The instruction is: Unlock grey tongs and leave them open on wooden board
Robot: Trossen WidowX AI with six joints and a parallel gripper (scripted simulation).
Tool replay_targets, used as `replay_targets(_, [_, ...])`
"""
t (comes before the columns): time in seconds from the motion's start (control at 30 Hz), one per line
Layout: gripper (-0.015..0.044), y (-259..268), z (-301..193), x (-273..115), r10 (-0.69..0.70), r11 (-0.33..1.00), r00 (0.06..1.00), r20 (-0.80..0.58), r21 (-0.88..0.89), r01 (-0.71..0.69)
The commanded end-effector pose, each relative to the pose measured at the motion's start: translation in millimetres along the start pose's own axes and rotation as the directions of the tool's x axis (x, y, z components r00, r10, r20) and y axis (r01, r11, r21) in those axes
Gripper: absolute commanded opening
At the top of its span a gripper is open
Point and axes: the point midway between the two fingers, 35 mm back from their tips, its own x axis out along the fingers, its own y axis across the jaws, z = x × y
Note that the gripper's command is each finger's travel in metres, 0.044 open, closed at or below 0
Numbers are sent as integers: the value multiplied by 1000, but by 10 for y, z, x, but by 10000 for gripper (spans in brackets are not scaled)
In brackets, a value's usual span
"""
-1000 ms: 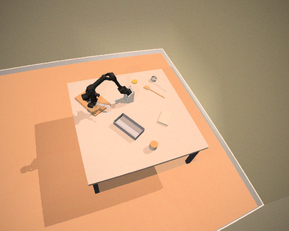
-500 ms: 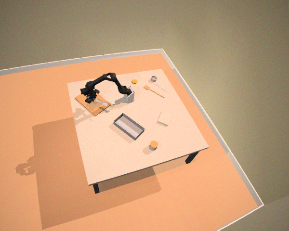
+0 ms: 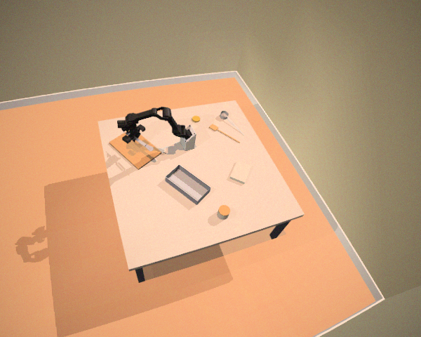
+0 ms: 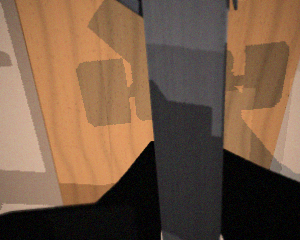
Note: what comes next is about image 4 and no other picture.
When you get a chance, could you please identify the brown wooden board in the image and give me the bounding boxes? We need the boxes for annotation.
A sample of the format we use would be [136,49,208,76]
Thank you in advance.
[14,0,300,205]

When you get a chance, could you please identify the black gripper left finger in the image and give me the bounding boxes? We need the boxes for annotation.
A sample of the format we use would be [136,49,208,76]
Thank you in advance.
[0,141,161,240]

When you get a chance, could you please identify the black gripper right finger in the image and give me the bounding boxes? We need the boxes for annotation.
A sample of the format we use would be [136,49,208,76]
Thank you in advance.
[220,148,300,240]

